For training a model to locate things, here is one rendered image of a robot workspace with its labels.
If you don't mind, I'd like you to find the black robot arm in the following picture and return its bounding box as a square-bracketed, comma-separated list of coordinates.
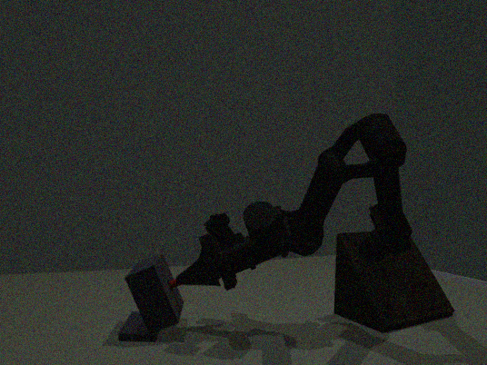
[204, 113, 412, 267]

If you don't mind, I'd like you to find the dark grey flat panel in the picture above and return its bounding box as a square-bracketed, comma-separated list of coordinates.
[119, 253, 184, 341]

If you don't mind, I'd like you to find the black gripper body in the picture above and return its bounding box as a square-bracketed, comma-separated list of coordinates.
[199, 233, 260, 290]

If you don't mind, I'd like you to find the dark red peg with white band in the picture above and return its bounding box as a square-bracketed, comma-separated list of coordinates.
[169, 279, 185, 289]

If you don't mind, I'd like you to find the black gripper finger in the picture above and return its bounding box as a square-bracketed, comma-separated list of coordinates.
[184, 275, 220, 287]
[176, 248, 215, 282]

